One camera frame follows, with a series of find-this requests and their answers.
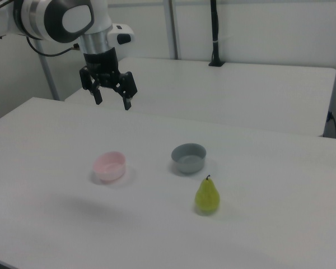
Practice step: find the green pear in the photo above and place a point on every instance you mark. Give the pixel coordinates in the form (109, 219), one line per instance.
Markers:
(207, 197)

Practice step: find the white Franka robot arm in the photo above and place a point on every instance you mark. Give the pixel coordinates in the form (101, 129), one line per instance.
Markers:
(75, 16)

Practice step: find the white side table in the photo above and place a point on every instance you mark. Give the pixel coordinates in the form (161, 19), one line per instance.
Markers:
(212, 92)

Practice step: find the grey bowl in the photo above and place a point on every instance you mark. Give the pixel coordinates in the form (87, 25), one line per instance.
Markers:
(189, 166)

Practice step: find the pink bowl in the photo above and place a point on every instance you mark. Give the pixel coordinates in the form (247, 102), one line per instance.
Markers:
(109, 171)

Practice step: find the black camera pole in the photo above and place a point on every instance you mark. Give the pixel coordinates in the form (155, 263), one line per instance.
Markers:
(215, 28)

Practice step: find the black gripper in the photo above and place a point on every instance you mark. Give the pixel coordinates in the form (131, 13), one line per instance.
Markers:
(102, 65)

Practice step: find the grey metal frame post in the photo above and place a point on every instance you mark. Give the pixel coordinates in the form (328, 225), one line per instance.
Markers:
(48, 75)
(173, 28)

